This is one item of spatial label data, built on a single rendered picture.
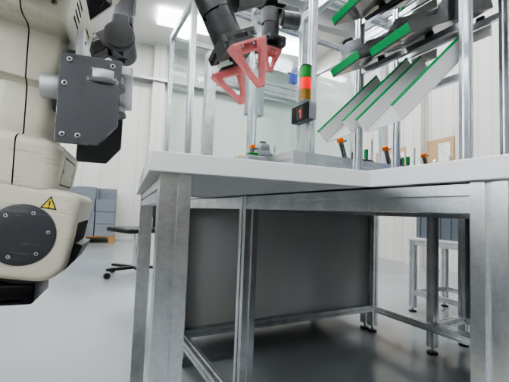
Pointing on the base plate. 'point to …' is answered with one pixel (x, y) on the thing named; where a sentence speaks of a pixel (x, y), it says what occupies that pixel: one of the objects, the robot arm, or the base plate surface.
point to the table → (246, 175)
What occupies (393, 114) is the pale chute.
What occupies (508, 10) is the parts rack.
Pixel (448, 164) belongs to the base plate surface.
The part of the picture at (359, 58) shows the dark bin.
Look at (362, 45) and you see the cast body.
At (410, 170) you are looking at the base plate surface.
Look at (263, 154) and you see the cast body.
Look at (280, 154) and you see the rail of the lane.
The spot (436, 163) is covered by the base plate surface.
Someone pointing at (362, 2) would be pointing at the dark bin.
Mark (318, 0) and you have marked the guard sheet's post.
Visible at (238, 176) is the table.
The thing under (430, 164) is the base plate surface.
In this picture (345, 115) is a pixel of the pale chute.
